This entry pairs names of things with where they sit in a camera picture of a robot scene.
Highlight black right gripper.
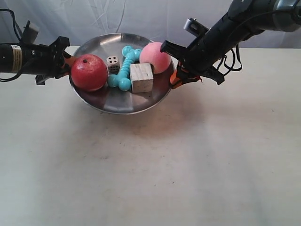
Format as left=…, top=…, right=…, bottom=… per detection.
left=161, top=39, right=225, bottom=89

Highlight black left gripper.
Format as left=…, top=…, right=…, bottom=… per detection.
left=22, top=36, right=77, bottom=85

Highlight round stainless steel plate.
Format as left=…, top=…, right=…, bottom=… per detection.
left=69, top=33, right=174, bottom=115

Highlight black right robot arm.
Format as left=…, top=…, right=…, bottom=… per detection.
left=160, top=0, right=301, bottom=89

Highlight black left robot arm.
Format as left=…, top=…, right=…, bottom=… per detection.
left=0, top=36, right=77, bottom=85

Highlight red toy apple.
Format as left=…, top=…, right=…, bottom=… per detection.
left=71, top=54, right=108, bottom=92

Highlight pale wooden cube block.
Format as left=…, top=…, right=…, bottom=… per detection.
left=130, top=63, right=153, bottom=93

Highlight pink toy peach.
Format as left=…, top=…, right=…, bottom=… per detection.
left=139, top=42, right=171, bottom=74

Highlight white die with black dots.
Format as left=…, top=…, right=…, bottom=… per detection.
left=106, top=56, right=120, bottom=74

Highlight turquoise rubber bone toy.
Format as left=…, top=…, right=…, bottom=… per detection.
left=107, top=46, right=142, bottom=91

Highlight white wrinkled backdrop cloth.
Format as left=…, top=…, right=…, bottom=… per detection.
left=0, top=0, right=301, bottom=49

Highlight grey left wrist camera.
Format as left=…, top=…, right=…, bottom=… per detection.
left=21, top=20, right=40, bottom=44

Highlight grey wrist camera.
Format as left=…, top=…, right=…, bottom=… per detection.
left=21, top=20, right=40, bottom=44
left=183, top=17, right=209, bottom=37

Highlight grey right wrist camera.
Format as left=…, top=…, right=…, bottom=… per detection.
left=183, top=17, right=209, bottom=37

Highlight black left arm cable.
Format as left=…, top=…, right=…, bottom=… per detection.
left=0, top=8, right=24, bottom=45

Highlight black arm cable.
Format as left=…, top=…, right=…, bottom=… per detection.
left=0, top=8, right=24, bottom=45
left=217, top=44, right=243, bottom=77

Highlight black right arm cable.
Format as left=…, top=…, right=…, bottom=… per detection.
left=217, top=44, right=243, bottom=77

